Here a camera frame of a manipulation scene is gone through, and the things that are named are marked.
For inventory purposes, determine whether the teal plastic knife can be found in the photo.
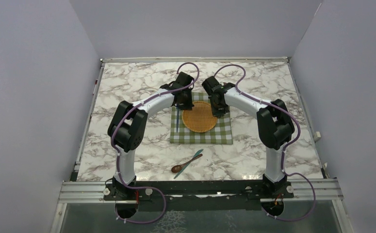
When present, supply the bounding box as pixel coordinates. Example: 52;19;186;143
174;149;203;179

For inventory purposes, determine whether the brown handled utensil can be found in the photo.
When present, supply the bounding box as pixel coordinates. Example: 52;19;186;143
171;154;202;173

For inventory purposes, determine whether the green white checkered cloth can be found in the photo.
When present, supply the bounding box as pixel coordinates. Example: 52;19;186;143
169;107;233;145

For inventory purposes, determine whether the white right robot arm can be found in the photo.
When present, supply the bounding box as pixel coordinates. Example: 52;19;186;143
202;76;295;198

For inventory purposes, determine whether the blue handled utensil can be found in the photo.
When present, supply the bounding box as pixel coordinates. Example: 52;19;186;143
176;106;180;133

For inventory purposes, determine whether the orange woven plate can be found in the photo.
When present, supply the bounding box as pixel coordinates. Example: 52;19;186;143
182;101;217;133

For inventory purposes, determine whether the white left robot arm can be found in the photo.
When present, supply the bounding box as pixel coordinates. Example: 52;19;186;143
108;72;197;200

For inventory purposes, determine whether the aluminium mounting rail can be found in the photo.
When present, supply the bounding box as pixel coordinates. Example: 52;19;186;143
58;179;344;204

